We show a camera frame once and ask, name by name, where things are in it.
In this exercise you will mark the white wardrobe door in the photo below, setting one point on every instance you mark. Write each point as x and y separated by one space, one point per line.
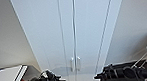
45 28
88 25

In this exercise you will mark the white folding table orange legs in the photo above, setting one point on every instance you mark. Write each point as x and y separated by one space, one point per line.
7 76

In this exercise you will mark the white wardrobe carcass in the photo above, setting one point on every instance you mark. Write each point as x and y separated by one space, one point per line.
116 10

